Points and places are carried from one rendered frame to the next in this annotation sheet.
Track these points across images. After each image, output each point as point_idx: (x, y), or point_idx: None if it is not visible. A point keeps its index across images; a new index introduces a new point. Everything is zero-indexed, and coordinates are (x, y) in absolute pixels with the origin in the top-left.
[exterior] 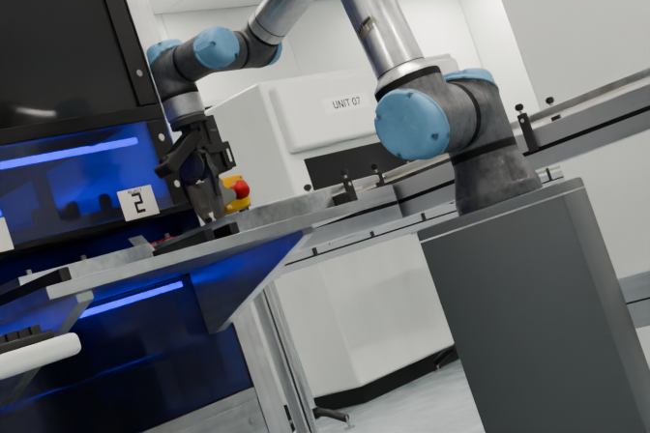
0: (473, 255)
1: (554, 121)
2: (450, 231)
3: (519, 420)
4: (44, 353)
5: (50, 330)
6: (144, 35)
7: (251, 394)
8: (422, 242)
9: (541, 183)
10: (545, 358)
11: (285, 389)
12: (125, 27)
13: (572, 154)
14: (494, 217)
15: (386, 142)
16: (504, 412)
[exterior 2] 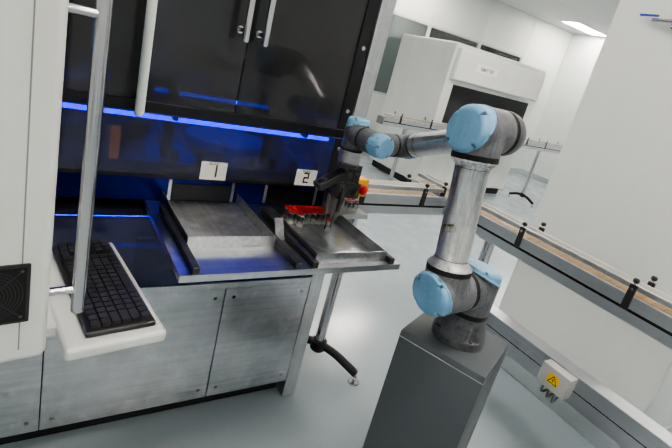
0: (419, 364)
1: (535, 245)
2: (416, 345)
3: (386, 437)
4: (135, 343)
5: (153, 321)
6: (363, 91)
7: (308, 280)
8: (400, 336)
9: (483, 346)
10: (416, 430)
11: None
12: (355, 83)
13: (531, 264)
14: (441, 360)
15: (414, 290)
16: (383, 428)
